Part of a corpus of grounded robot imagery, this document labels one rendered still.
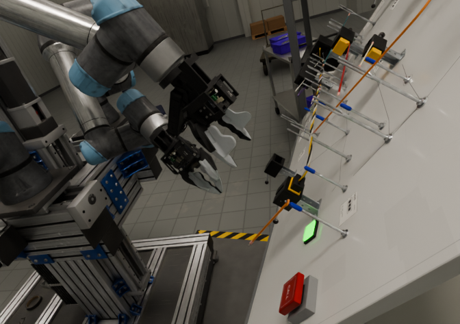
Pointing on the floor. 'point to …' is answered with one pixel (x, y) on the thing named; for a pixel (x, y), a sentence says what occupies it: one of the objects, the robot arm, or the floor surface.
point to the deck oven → (180, 14)
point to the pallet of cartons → (276, 22)
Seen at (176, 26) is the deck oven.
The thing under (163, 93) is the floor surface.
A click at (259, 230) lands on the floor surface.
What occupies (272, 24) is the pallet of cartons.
